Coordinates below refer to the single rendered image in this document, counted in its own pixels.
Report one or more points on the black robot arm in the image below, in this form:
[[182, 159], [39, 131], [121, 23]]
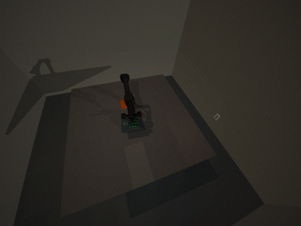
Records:
[[128, 97]]

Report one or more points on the dark grey switch panel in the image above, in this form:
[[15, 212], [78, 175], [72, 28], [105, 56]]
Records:
[[127, 125]]

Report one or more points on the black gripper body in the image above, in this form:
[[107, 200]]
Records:
[[123, 115]]

